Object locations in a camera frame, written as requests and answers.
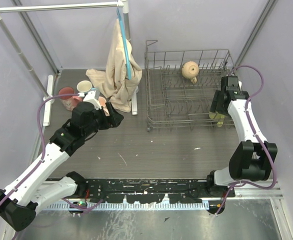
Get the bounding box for blue clothes hanger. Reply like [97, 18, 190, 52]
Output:
[116, 7, 132, 80]

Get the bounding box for white metal clothes rack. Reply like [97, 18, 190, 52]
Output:
[0, 0, 139, 127]

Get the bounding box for slotted cable duct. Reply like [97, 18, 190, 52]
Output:
[44, 198, 210, 211]

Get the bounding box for light blue mug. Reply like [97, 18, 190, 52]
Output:
[76, 80, 96, 94]

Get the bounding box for peach pink mug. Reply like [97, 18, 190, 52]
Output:
[98, 96, 110, 117]

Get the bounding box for grey wire dish rack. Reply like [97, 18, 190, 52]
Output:
[144, 40, 234, 132]

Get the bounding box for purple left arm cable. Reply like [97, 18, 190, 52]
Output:
[0, 93, 86, 240]

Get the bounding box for beige round mug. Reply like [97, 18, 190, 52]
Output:
[181, 61, 200, 84]

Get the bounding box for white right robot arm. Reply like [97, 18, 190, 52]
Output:
[205, 76, 278, 197]

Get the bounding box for yellow-green mug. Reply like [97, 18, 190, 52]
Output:
[208, 111, 227, 127]

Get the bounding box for beige cloth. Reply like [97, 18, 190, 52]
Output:
[85, 20, 142, 113]

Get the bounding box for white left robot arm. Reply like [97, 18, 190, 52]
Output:
[0, 102, 124, 232]

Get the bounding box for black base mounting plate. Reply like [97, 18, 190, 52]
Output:
[58, 177, 236, 205]

